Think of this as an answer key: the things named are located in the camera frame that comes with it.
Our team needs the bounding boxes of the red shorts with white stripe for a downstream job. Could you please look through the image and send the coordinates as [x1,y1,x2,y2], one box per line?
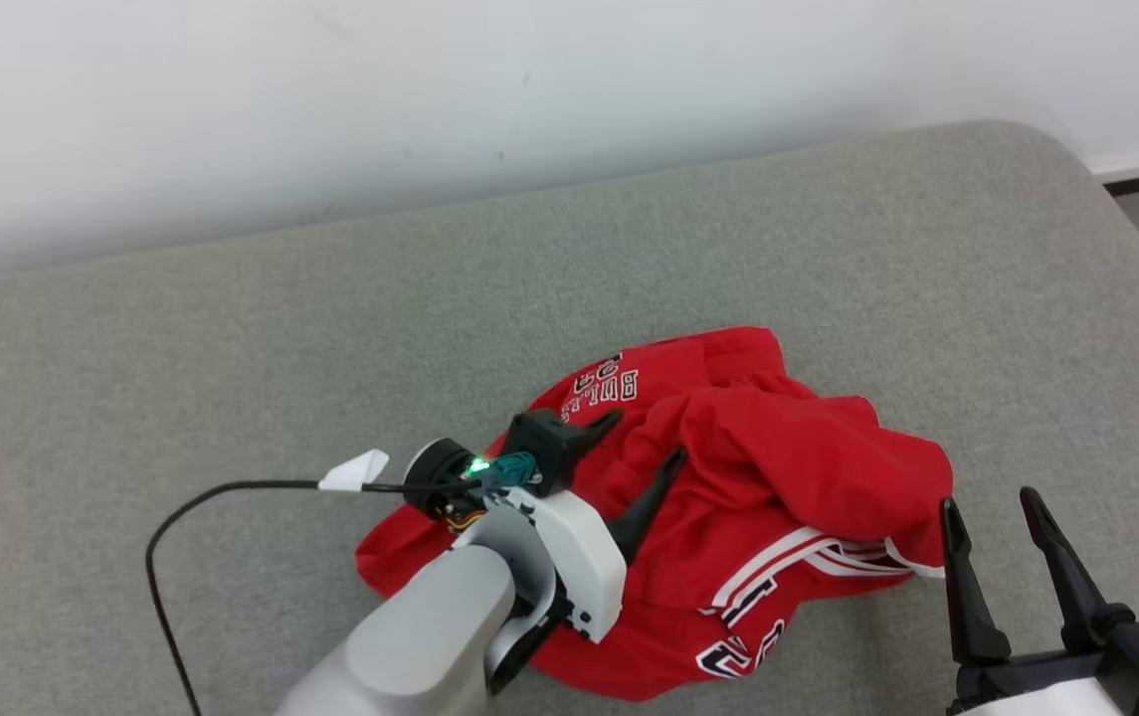
[529,383,955,703]

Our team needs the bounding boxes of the red jersey with black print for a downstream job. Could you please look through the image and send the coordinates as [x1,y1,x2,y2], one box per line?
[355,326,799,603]

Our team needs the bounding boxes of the teal cable connector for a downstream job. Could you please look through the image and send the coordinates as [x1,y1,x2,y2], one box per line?
[475,450,542,493]

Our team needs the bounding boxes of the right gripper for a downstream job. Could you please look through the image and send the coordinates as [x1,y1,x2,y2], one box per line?
[939,485,1139,716]

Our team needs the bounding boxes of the white paper cable tag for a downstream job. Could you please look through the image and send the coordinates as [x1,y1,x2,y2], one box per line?
[318,449,391,493]

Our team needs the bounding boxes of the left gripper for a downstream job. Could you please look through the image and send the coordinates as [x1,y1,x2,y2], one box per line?
[450,409,687,643]

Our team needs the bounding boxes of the thin black cable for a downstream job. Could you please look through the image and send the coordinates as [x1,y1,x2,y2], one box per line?
[145,479,490,716]

